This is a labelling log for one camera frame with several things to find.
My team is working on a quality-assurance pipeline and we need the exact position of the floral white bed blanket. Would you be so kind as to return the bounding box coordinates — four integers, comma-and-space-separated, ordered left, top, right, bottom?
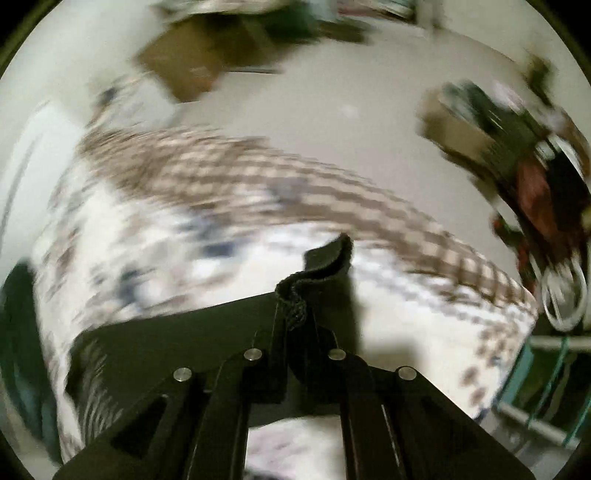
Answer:
32, 128, 537, 479

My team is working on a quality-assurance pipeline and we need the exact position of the cluttered box of items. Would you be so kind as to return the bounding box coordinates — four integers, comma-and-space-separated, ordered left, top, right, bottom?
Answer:
418, 56, 590, 334

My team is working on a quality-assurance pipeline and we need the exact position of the dark green pillow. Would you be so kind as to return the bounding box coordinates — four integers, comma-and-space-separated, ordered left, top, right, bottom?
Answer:
1, 262, 62, 464

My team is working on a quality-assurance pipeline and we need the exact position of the black cloth garment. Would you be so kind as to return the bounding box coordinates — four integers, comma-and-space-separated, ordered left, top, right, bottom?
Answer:
65, 234, 359, 425

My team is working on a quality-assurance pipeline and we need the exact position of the brown cardboard box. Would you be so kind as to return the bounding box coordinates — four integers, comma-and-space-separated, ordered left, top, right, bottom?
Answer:
135, 14, 279, 103

